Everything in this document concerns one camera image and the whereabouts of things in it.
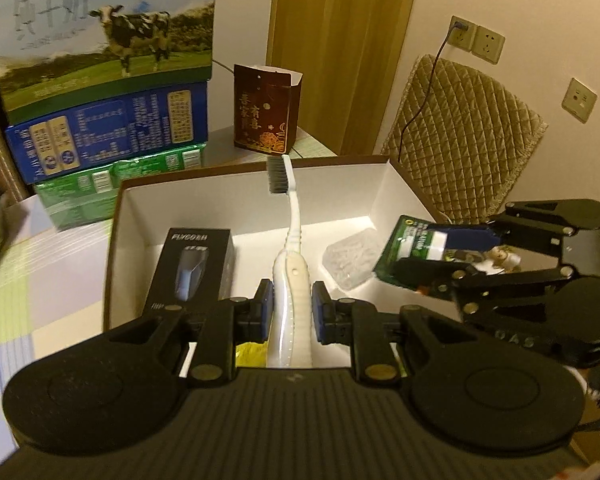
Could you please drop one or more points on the chair with quilted cushion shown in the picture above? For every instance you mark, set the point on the chair with quilted cushion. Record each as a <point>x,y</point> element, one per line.
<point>470,135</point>

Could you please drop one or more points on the checkered cloth desktop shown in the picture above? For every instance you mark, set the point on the checkered cloth desktop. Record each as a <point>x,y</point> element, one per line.
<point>55,285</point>

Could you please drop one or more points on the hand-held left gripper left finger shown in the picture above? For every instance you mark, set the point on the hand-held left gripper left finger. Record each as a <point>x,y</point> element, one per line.
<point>264,310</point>

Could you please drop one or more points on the golden curtain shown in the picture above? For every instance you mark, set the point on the golden curtain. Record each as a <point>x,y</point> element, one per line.
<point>340,35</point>

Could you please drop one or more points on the translucent plastic case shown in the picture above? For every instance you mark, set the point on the translucent plastic case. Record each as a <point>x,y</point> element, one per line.
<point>352,260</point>

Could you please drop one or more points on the cow print milk carton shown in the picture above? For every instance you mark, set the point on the cow print milk carton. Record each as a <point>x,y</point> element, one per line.
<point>105,35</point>

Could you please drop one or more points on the black shaver box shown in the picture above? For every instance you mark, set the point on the black shaver box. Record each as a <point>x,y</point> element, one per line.
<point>200,260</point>

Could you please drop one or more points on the green carton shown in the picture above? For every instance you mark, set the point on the green carton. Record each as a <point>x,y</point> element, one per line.
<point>80,195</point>

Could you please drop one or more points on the beige wall socket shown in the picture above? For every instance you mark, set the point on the beige wall socket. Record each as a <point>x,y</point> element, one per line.
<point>489,44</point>
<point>579,99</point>

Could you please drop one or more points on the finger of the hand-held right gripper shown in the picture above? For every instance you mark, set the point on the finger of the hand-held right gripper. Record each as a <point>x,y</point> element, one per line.
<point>510,280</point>
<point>470,237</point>

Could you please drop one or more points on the wall socket with plug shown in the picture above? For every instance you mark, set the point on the wall socket with plug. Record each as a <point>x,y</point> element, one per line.
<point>461,32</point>

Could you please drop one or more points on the green snack packet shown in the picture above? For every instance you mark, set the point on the green snack packet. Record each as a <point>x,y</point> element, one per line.
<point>415,240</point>

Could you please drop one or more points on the dark red gift bag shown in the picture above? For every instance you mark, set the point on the dark red gift bag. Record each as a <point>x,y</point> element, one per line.
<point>265,110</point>

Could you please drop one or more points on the white toothbrush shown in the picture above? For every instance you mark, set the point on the white toothbrush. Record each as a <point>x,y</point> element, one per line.
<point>292,280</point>

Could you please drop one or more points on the yellow snack packet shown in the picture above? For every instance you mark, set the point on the yellow snack packet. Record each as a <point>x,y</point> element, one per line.
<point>252,355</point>

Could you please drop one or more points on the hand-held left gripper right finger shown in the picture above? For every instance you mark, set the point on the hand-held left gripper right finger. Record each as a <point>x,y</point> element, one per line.
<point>321,310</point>

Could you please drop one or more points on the blue carton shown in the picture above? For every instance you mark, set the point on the blue carton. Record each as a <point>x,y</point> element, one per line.
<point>105,130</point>

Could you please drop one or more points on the brown cardboard box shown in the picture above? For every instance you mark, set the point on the brown cardboard box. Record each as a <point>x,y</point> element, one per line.
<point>205,200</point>

